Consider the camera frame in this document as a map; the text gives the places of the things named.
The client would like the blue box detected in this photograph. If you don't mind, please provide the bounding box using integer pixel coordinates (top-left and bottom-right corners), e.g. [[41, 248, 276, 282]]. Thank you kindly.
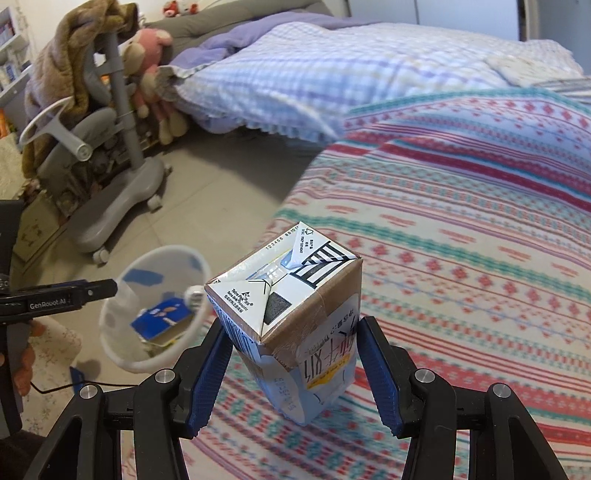
[[131, 297, 194, 347]]

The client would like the blue white milk carton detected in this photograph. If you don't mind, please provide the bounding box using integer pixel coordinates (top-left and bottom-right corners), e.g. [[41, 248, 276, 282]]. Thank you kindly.
[[204, 223, 363, 425]]

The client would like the white round trash bin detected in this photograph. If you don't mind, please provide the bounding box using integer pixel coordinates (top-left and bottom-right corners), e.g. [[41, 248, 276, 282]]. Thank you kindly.
[[99, 245, 211, 374]]

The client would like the left human hand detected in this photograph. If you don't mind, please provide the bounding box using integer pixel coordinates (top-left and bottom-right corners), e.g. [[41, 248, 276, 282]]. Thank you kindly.
[[12, 320, 46, 397]]

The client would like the floral beige rug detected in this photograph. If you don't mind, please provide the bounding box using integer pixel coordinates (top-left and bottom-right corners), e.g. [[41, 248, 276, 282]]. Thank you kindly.
[[21, 317, 82, 436]]

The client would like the cardboard box on floor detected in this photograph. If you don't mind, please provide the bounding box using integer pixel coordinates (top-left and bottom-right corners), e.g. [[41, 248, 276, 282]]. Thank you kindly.
[[14, 191, 66, 264]]

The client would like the grey kids desk chair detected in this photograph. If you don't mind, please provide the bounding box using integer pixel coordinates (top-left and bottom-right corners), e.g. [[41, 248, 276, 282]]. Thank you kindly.
[[20, 33, 171, 265]]

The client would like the striped patterned bed cover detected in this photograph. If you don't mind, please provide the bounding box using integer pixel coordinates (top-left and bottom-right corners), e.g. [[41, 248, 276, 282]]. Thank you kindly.
[[174, 87, 591, 480]]

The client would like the brown fleece blanket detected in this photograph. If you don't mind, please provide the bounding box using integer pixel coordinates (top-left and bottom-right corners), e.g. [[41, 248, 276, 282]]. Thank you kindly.
[[21, 0, 139, 179]]

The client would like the pink plush toy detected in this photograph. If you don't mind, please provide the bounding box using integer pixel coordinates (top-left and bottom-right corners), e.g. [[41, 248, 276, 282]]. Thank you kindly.
[[122, 28, 188, 145]]

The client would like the blue plaid duvet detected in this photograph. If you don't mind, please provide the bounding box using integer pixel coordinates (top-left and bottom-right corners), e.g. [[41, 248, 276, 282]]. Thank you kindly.
[[156, 12, 583, 143]]

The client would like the black cable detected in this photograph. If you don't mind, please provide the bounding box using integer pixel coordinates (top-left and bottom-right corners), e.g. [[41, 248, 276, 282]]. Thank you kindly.
[[29, 366, 150, 395]]

